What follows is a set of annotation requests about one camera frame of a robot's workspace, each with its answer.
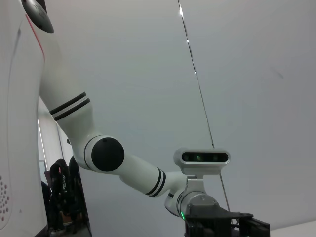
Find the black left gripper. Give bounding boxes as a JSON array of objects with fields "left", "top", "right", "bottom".
[{"left": 184, "top": 203, "right": 271, "bottom": 237}]

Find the person in plain dark clothes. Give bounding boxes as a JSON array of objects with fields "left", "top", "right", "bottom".
[{"left": 68, "top": 155, "right": 86, "bottom": 223}]

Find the person in black printed hoodie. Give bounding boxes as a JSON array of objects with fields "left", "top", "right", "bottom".
[{"left": 48, "top": 158, "right": 75, "bottom": 233}]

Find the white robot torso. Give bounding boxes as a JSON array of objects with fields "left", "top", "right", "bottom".
[{"left": 0, "top": 0, "right": 49, "bottom": 237}]

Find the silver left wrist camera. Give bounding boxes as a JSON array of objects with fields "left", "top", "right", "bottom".
[{"left": 173, "top": 147, "right": 232, "bottom": 194}]

